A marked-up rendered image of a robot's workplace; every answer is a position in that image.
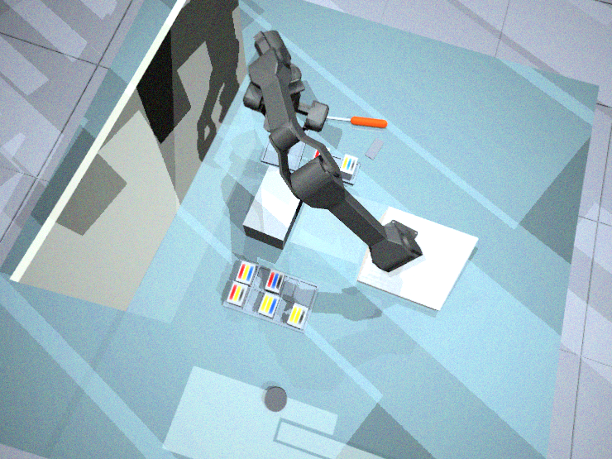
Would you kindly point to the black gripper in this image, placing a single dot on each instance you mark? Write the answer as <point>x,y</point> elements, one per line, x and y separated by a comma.
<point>316,114</point>

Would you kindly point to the orange-handled screwdriver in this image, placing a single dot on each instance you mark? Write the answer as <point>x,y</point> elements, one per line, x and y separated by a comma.
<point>365,122</point>

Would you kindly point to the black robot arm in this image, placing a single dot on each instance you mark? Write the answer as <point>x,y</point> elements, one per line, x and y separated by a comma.
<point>319,182</point>

